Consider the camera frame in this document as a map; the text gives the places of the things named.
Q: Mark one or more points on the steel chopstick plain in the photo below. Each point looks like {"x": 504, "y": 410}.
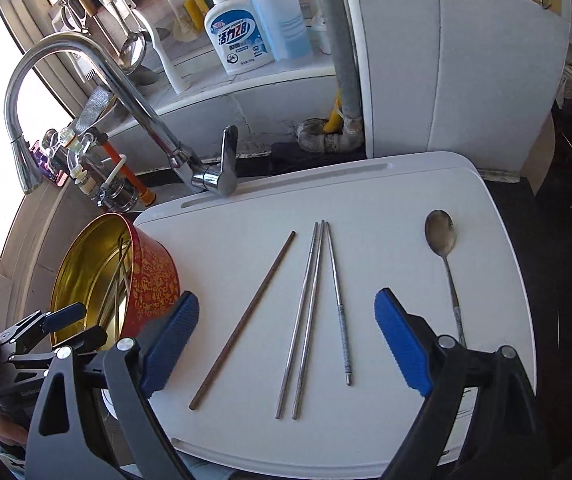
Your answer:
{"x": 283, "y": 390}
{"x": 308, "y": 334}

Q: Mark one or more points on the small white container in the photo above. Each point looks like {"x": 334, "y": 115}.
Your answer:
{"x": 319, "y": 34}

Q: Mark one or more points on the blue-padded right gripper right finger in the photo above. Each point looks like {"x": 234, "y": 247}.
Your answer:
{"x": 504, "y": 439}

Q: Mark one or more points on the light blue tall bottle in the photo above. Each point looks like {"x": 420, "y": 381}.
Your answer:
{"x": 286, "y": 30}

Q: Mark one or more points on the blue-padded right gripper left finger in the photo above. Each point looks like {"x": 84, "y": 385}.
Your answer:
{"x": 67, "y": 437}

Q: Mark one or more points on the brown wooden chopstick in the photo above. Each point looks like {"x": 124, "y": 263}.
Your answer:
{"x": 104, "y": 316}
{"x": 231, "y": 342}

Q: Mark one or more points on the steel chopstick patterned handle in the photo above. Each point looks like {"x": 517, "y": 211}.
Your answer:
{"x": 342, "y": 319}

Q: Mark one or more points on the long metal spoon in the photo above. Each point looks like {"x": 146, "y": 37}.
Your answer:
{"x": 441, "y": 238}

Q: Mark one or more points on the grey vertical pipe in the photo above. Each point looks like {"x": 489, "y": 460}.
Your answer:
{"x": 351, "y": 136}

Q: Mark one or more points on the person's left hand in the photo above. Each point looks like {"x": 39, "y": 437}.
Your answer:
{"x": 11, "y": 433}

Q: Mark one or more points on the orange pipe valve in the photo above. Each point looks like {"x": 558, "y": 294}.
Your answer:
{"x": 121, "y": 168}

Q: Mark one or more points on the glass water filter fitting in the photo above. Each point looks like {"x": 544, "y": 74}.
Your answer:
{"x": 67, "y": 153}

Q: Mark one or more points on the white blue detergent bottle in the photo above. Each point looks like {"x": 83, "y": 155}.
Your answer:
{"x": 237, "y": 36}

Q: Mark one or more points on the red and gold round tin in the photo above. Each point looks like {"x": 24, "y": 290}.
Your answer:
{"x": 89, "y": 263}

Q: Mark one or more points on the white cutting board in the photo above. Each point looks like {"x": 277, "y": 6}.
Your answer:
{"x": 377, "y": 208}

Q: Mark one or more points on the hanging steel ladle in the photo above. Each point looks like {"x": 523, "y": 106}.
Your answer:
{"x": 133, "y": 50}

